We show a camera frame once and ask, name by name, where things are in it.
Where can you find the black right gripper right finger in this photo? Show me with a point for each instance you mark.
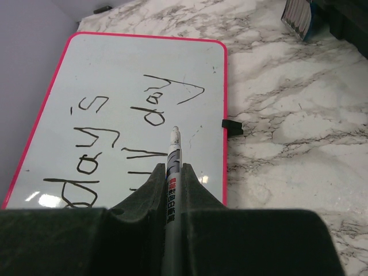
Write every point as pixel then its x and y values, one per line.
pixel 221 241

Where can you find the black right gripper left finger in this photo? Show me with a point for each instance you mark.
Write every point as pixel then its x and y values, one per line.
pixel 126 239

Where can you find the whiteboard marker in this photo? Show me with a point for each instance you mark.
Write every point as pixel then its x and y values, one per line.
pixel 172 255

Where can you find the pink-framed whiteboard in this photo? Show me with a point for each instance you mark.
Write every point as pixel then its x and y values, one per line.
pixel 106 120

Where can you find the black whiteboard clip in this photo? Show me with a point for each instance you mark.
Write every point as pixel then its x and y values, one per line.
pixel 233 128

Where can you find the black red toolbox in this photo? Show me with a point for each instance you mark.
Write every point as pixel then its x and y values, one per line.
pixel 347 20

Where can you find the small black wall object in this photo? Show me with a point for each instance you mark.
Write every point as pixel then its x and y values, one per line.
pixel 102 9

